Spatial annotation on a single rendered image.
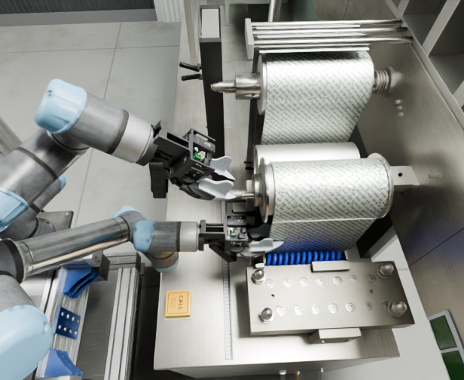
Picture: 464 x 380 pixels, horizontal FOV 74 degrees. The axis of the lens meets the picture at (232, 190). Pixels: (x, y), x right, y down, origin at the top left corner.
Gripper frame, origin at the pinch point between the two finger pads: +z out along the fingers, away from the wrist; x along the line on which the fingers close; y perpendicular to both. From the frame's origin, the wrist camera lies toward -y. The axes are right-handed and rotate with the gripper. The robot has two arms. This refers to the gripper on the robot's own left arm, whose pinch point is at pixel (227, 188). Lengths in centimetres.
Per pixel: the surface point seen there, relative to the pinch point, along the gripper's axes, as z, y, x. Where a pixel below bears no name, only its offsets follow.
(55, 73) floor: -35, -198, 219
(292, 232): 20.6, -0.8, -4.3
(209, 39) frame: -11.4, 9.2, 30.0
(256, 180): 5.4, 3.4, 2.2
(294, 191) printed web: 10.2, 9.1, -1.6
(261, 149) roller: 11.0, 1.1, 15.3
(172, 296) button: 11.2, -39.1, -12.1
